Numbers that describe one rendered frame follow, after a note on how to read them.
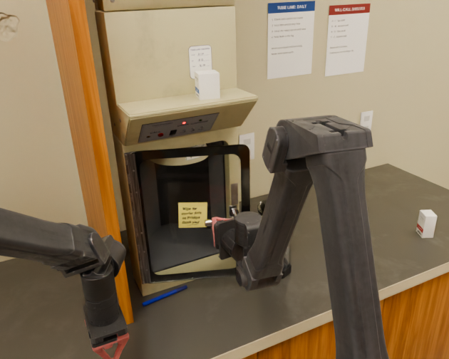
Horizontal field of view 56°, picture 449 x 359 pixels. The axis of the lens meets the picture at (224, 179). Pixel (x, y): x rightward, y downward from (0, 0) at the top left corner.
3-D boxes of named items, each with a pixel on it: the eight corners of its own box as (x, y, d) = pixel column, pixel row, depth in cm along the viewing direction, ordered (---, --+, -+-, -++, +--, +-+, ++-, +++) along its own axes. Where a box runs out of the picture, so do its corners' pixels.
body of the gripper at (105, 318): (116, 303, 86) (112, 272, 83) (129, 335, 77) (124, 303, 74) (83, 313, 83) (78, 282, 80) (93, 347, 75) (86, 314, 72)
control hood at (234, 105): (120, 144, 103) (115, 103, 99) (238, 123, 116) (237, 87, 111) (132, 159, 94) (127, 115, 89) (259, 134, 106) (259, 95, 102)
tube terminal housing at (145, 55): (122, 253, 143) (83, 9, 111) (209, 229, 156) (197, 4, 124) (142, 296, 122) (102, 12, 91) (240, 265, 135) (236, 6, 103)
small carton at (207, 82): (195, 95, 104) (194, 70, 102) (215, 93, 105) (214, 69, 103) (199, 100, 100) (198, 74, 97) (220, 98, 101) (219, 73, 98)
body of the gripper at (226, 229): (239, 214, 102) (254, 227, 96) (240, 248, 106) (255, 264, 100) (214, 220, 99) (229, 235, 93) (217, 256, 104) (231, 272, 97)
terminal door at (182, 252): (145, 282, 120) (127, 151, 104) (250, 273, 123) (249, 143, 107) (145, 284, 120) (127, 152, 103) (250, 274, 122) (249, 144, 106)
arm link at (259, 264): (282, 144, 56) (353, 136, 59) (267, 117, 59) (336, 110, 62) (238, 298, 87) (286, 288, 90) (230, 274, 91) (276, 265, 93)
